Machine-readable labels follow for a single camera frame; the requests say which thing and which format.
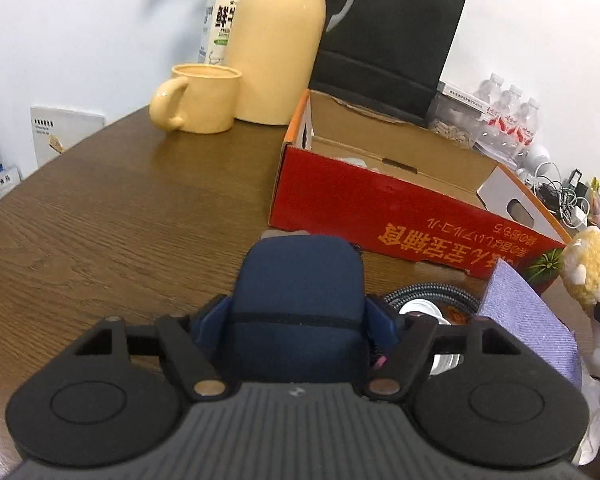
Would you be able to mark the purple woven cloth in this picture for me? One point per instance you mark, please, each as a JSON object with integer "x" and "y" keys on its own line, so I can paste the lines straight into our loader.
{"x": 525, "y": 320}

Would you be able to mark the white box by wall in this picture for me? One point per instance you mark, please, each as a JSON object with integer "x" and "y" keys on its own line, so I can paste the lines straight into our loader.
{"x": 65, "y": 135}

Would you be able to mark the yellow ceramic mug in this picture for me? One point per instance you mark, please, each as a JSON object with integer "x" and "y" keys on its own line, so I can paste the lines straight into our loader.
{"x": 205, "y": 105}

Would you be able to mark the white plastic jar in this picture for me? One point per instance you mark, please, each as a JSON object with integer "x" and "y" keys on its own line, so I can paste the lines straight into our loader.
{"x": 420, "y": 306}

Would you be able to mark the yellow plush toy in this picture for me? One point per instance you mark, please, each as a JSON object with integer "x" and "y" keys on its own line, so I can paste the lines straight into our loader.
{"x": 592, "y": 265}

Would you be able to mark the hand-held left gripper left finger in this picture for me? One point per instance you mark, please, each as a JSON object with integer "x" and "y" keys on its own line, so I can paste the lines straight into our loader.
{"x": 214, "y": 320}

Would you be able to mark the red cardboard box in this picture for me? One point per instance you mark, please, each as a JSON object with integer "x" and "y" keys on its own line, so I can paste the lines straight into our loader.
{"x": 330, "y": 195}

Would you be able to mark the water bottle red label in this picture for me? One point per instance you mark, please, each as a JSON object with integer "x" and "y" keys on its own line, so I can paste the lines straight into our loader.
{"x": 490, "y": 95}
{"x": 511, "y": 107}
{"x": 529, "y": 117}

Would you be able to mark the clear seed container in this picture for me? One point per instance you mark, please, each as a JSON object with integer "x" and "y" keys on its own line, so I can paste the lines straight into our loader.
{"x": 452, "y": 130}

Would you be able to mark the white printed food bag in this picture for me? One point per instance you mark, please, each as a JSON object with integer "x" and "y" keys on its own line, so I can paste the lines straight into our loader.
{"x": 220, "y": 20}

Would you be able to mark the yellow thermos jug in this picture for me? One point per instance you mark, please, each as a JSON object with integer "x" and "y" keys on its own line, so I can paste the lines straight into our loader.
{"x": 275, "y": 50}

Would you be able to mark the black paper bag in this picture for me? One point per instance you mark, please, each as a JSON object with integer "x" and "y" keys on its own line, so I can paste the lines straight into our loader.
{"x": 390, "y": 35}

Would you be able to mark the white printed flat box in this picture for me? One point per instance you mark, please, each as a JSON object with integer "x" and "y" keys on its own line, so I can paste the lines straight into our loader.
{"x": 462, "y": 95}

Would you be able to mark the navy blue zip pouch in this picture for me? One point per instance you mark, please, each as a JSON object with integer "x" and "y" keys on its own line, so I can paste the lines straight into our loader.
{"x": 295, "y": 285}

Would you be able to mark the white robot-shaped speaker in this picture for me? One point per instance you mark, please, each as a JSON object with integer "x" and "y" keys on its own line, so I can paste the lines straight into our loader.
{"x": 537, "y": 155}

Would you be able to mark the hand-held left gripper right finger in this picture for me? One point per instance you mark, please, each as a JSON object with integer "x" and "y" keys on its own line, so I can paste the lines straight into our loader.
{"x": 380, "y": 320}

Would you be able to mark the white crumpled plastic bag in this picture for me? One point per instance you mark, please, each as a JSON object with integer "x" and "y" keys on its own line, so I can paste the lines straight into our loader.
{"x": 595, "y": 420}

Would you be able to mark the clear printed plastic packet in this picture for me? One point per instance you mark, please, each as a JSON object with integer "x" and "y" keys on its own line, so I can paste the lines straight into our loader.
{"x": 357, "y": 162}

